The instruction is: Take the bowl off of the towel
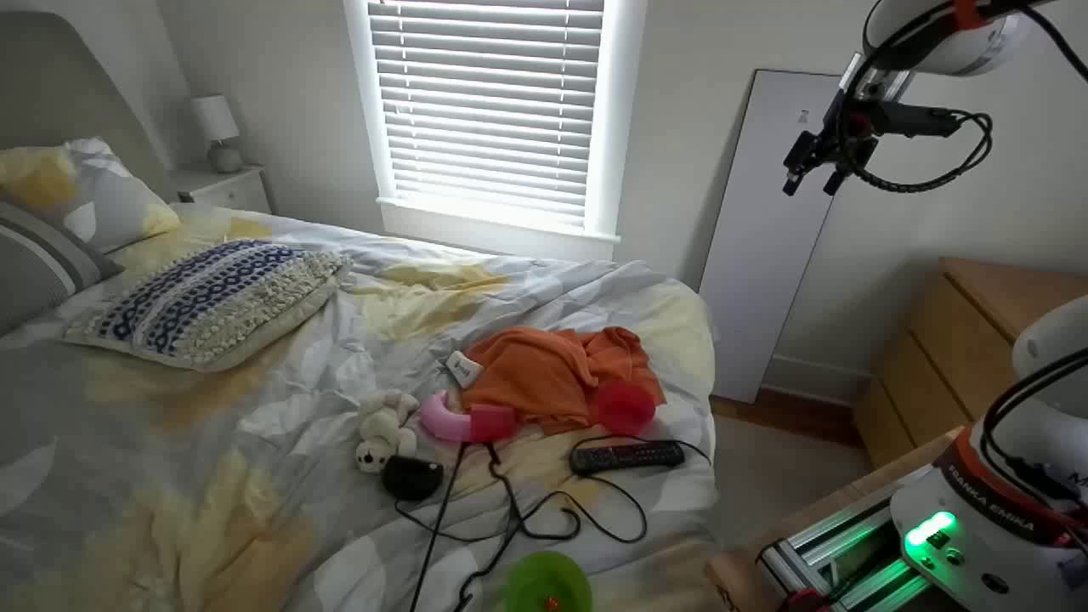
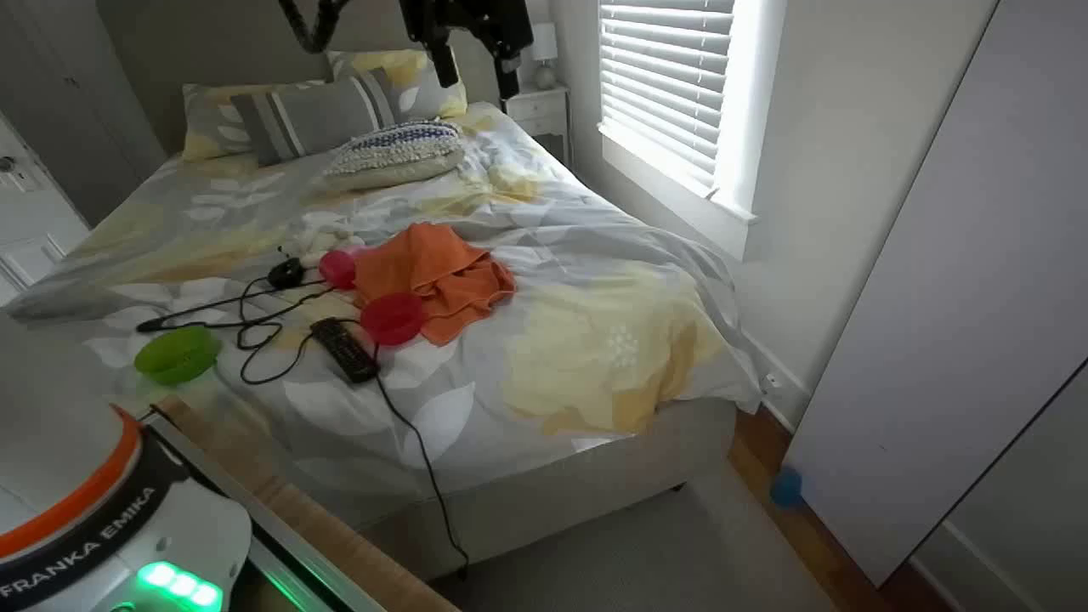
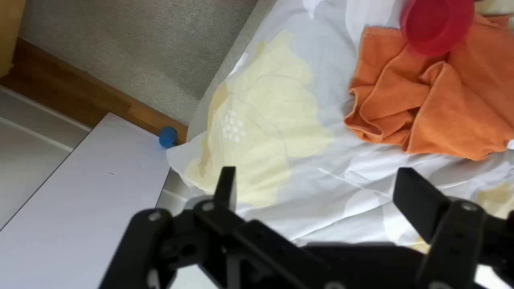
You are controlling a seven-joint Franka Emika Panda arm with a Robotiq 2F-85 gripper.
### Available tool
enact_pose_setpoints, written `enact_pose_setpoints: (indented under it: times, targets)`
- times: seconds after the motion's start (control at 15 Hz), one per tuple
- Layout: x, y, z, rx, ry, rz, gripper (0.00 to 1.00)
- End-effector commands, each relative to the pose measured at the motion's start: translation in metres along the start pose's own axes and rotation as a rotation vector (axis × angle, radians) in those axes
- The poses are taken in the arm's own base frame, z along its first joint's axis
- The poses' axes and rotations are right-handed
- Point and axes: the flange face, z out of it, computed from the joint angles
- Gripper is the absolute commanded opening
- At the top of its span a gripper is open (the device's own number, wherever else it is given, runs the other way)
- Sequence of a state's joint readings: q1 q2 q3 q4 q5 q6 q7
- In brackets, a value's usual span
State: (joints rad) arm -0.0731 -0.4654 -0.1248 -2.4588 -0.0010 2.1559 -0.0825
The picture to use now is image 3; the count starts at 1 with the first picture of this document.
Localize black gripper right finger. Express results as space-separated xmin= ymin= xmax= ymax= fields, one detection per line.
xmin=393 ymin=166 xmax=514 ymax=289

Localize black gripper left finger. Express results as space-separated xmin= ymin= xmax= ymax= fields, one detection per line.
xmin=99 ymin=166 xmax=324 ymax=289

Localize red plastic bowl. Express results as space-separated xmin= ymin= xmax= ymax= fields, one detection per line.
xmin=399 ymin=0 xmax=476 ymax=58

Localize orange towel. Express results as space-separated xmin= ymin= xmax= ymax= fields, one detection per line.
xmin=344 ymin=13 xmax=514 ymax=163

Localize small blue ball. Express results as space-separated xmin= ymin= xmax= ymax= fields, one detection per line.
xmin=158 ymin=126 xmax=181 ymax=150

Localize floral grey yellow duvet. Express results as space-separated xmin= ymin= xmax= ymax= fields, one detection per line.
xmin=166 ymin=0 xmax=514 ymax=289

